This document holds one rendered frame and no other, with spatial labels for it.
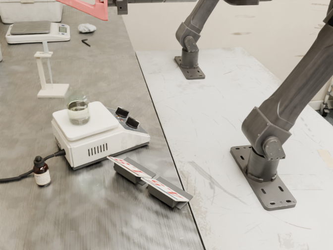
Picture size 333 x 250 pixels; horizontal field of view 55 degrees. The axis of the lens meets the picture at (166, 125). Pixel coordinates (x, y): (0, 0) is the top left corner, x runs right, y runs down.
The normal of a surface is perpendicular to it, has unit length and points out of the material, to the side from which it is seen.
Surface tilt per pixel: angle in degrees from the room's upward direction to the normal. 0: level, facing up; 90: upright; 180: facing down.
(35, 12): 93
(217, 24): 90
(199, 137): 0
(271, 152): 90
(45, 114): 0
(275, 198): 0
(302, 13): 90
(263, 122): 60
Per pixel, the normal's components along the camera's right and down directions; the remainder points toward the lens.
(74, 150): 0.55, 0.48
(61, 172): 0.04, -0.83
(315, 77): 0.16, 0.53
